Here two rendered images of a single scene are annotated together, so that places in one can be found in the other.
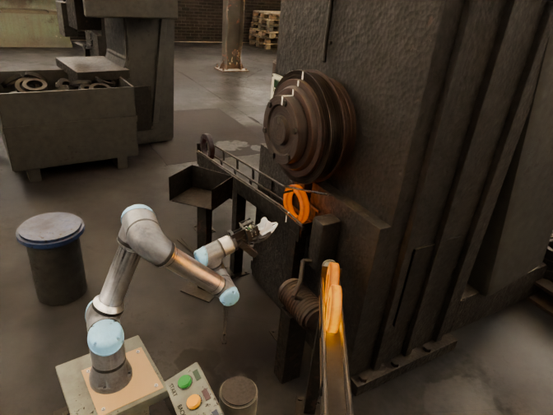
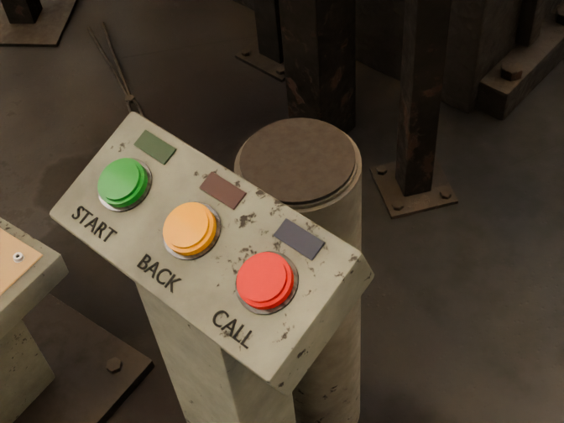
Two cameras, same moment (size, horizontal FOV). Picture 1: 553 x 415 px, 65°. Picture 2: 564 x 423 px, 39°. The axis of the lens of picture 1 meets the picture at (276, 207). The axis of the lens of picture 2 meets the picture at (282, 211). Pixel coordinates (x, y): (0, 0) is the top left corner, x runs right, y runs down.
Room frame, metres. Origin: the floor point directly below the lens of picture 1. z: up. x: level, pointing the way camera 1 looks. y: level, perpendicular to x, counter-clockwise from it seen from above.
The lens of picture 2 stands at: (0.42, 0.19, 1.06)
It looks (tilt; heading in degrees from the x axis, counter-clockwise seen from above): 50 degrees down; 348
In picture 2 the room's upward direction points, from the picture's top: 6 degrees counter-clockwise
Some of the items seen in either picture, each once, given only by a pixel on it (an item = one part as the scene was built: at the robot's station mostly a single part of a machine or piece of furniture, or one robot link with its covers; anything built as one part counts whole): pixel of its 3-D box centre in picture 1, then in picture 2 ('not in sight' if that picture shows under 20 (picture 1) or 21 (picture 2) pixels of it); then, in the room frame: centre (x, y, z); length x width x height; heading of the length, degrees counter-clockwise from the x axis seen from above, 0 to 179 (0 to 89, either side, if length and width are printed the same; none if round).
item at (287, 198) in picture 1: (295, 204); not in sight; (1.77, -0.09, 0.75); 0.18 x 0.03 x 0.18; 31
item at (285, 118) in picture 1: (283, 129); not in sight; (1.72, 0.00, 1.11); 0.28 x 0.06 x 0.28; 32
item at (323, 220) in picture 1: (324, 242); not in sight; (1.58, -0.22, 0.68); 0.11 x 0.08 x 0.24; 122
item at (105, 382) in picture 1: (109, 367); not in sight; (1.10, 0.55, 0.35); 0.15 x 0.15 x 0.10
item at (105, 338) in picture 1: (106, 342); not in sight; (1.11, 0.56, 0.47); 0.13 x 0.12 x 0.14; 28
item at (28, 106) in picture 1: (66, 118); not in sight; (3.73, 1.96, 0.39); 1.03 x 0.83 x 0.79; 126
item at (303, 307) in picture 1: (296, 338); (336, 23); (1.42, -0.14, 0.27); 0.22 x 0.13 x 0.53; 32
